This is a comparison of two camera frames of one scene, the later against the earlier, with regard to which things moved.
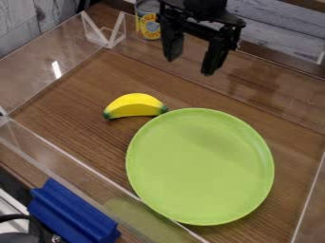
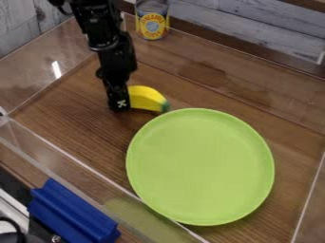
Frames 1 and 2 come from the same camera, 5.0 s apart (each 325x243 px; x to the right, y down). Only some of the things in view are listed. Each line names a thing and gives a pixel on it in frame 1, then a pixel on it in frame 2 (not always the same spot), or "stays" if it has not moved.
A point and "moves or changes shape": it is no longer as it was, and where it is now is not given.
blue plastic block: [69, 217] stays
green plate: [199, 166] stays
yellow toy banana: [134, 104] moves or changes shape
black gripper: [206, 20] -> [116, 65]
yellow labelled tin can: [148, 19] stays
